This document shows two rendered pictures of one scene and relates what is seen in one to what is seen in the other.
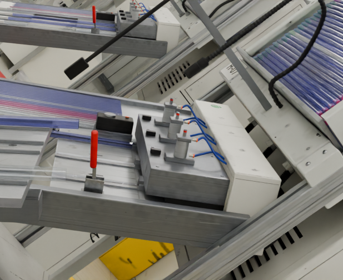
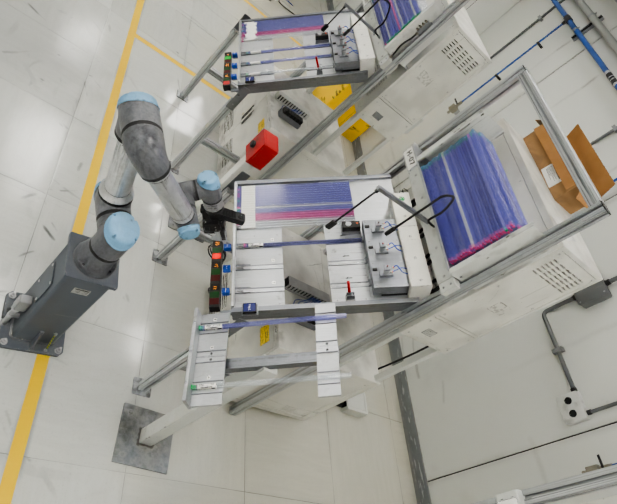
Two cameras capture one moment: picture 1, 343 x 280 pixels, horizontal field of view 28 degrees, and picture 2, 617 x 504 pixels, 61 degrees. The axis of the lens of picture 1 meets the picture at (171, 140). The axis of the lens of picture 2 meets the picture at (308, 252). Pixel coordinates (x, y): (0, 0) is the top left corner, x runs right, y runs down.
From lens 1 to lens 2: 127 cm
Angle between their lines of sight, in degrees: 36
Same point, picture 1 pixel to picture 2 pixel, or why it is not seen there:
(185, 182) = (390, 289)
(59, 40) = (298, 84)
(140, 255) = (360, 123)
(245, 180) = (416, 288)
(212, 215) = (402, 302)
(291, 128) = (437, 251)
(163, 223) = (382, 307)
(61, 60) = not seen: outside the picture
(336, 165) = (455, 289)
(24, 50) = not seen: outside the picture
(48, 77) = not seen: outside the picture
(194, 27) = (385, 62)
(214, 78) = (401, 86)
